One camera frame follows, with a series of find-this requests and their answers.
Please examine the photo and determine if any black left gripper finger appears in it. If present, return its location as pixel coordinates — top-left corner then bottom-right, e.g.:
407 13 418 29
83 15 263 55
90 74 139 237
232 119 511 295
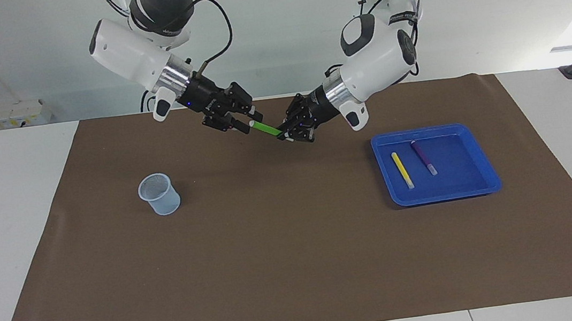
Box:
281 93 310 126
276 124 316 147

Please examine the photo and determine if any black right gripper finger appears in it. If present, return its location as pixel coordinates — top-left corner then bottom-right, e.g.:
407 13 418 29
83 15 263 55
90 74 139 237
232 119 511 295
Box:
201 110 251 136
226 79 264 126

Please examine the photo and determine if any green marker pen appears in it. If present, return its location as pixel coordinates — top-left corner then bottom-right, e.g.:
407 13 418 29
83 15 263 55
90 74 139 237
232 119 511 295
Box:
249 118 284 139

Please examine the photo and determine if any yellow marker pen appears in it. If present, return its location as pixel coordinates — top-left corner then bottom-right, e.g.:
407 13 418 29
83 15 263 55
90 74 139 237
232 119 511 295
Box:
391 150 415 191

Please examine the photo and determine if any purple marker pen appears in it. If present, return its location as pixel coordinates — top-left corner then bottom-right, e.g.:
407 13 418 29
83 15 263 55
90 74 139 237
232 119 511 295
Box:
410 138 438 178

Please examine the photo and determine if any translucent plastic cup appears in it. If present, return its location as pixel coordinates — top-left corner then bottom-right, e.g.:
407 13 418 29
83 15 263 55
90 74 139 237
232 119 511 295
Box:
136 171 182 218

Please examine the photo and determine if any brown table mat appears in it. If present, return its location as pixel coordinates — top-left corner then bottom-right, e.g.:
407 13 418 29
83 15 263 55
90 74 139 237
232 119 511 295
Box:
0 62 572 321

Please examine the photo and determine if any blue plastic tray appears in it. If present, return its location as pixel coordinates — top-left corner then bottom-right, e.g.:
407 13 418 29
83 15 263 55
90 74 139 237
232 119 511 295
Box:
370 119 503 210

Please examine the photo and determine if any black right arm base cable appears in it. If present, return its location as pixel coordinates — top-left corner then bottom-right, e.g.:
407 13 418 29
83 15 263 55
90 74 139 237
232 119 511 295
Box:
138 88 157 113

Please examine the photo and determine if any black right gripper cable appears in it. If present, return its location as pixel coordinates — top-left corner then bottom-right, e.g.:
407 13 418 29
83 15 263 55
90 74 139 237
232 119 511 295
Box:
96 0 238 91

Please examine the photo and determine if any white wall socket box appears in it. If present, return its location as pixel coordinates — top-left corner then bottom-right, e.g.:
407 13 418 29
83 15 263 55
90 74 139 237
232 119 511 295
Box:
0 97 54 130

